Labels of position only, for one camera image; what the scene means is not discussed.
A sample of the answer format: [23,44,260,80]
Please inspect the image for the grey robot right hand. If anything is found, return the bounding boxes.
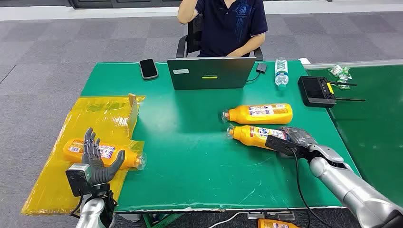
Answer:
[281,126,345,163]

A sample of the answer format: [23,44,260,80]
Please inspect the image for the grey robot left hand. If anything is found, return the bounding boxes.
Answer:
[82,127,126,187]

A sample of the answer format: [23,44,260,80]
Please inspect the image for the orange detergent bottle torn label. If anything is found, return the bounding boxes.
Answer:
[226,124,288,151]

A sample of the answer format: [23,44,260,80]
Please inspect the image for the orange detergent bottle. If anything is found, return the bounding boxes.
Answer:
[221,103,293,125]
[62,138,147,171]
[257,218,300,228]

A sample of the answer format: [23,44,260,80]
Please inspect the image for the clear plastic water bottle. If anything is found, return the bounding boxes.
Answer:
[274,57,289,91]

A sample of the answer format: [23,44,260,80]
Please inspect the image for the black remote controller with antennas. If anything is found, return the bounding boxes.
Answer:
[297,76,366,109]

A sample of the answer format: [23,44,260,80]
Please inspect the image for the yellow plastic sheet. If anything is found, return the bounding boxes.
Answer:
[21,95,146,216]

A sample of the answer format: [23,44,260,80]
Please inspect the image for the brown cardboard piece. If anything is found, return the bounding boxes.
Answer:
[126,93,139,139]

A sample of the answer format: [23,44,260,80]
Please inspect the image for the green candy wrappers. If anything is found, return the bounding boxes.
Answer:
[327,65,353,90]

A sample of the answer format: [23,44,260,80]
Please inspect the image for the green table leg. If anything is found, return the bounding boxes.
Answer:
[142,213,184,228]

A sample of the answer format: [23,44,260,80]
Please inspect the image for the black smartphone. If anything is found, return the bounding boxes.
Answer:
[139,58,159,80]

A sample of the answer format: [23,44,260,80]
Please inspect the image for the dark grey laptop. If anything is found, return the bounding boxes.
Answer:
[167,57,257,91]

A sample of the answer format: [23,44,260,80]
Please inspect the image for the person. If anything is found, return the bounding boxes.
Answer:
[177,0,269,58]

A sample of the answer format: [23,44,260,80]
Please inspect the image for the black office chair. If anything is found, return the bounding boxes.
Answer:
[176,14,264,61]

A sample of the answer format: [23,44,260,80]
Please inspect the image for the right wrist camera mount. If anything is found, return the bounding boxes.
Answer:
[265,135,311,160]

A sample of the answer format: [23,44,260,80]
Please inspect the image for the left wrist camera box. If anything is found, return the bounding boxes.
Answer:
[65,163,94,198]

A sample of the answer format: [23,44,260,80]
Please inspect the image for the black robot wrist cable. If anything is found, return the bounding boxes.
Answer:
[291,150,326,228]

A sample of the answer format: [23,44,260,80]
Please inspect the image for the thin black adapter cable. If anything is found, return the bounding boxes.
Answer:
[245,72,261,85]

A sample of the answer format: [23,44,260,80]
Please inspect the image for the white cable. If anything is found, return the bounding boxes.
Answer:
[208,211,252,228]

